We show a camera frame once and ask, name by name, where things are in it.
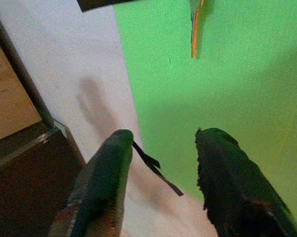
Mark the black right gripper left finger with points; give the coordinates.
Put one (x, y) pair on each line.
(101, 182)

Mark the dark cabinet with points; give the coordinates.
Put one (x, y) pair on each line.
(27, 192)

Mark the black tape strip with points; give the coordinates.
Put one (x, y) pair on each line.
(94, 5)
(153, 164)

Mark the wooden panel with dark edge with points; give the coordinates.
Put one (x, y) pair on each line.
(8, 98)

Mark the green backdrop sheet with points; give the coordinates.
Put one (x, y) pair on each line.
(237, 86)

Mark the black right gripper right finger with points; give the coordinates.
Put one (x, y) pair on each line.
(232, 187)

